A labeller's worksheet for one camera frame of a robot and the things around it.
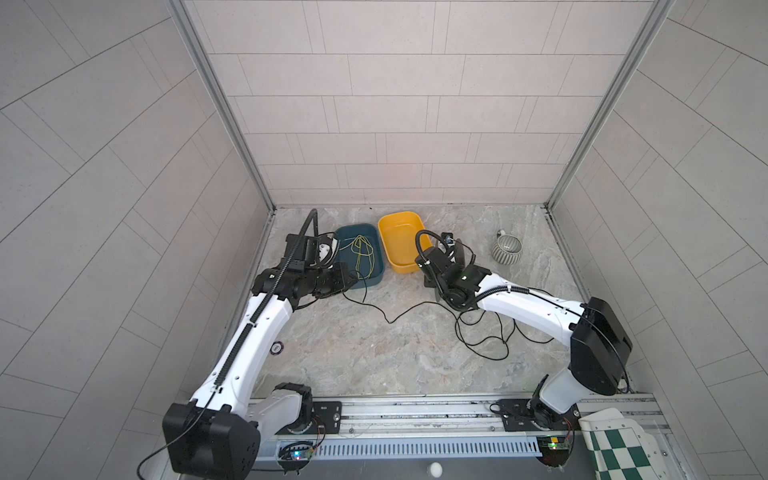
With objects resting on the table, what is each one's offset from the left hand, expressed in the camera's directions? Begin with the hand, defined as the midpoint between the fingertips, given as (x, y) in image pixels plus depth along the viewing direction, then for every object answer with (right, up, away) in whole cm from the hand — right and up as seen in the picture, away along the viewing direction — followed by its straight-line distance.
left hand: (364, 275), depth 74 cm
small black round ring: (-25, -21, +7) cm, 34 cm away
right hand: (+18, 0, +11) cm, 21 cm away
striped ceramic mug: (+46, +5, +28) cm, 54 cm away
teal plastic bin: (-10, +10, +29) cm, 32 cm away
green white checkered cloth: (+59, -38, -7) cm, 71 cm away
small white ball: (+16, -36, -15) cm, 42 cm away
